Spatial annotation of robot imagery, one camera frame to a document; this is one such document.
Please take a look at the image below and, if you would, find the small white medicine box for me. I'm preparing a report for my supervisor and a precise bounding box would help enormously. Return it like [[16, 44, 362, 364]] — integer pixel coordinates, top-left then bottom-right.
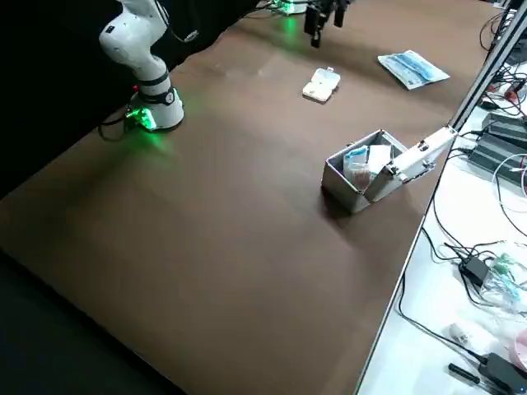
[[301, 67, 342, 104]]

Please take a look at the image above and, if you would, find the blue white medicine carton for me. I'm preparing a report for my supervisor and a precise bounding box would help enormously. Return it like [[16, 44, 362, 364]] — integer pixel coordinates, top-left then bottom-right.
[[343, 146, 370, 172]]

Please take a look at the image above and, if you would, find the blue face mask packet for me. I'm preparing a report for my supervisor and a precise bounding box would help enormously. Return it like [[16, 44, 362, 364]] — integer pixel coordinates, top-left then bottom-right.
[[377, 55, 433, 91], [390, 49, 450, 86]]

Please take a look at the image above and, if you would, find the white gauze packet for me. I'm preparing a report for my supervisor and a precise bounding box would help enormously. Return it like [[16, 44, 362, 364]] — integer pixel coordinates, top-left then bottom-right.
[[368, 143, 392, 174]]

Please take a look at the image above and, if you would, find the clear cotton swab bag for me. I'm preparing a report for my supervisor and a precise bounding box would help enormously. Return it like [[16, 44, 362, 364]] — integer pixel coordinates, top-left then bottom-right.
[[349, 168, 378, 193]]

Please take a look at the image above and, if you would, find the silver aluminium case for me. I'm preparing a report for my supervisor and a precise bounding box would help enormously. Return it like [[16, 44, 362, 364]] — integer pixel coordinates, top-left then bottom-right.
[[320, 126, 458, 214]]

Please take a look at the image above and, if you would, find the black power brick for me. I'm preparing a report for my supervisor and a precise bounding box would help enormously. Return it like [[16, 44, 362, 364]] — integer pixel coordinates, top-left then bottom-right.
[[481, 110, 527, 145], [470, 135, 527, 188]]

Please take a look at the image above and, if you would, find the black power adapter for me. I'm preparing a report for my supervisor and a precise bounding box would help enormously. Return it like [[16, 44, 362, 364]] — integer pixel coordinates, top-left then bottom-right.
[[479, 351, 527, 394], [459, 257, 489, 287]]

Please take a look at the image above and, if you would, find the clear bag of teal clips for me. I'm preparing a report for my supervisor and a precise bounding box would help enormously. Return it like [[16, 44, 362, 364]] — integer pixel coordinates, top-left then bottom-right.
[[481, 250, 527, 318]]

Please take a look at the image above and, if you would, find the black marker pen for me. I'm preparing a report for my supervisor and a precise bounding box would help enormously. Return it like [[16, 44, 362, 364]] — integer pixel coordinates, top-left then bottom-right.
[[447, 362, 481, 384]]

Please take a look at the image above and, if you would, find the pink container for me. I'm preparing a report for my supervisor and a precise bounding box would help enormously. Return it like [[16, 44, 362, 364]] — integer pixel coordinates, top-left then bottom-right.
[[514, 328, 527, 371]]

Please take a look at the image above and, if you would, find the aluminium frame post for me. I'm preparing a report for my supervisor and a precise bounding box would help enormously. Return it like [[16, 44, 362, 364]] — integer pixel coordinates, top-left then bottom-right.
[[450, 0, 527, 135]]

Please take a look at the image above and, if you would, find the black base cable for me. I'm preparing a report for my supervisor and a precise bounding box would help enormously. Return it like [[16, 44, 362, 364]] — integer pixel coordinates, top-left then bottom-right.
[[97, 113, 137, 143]]

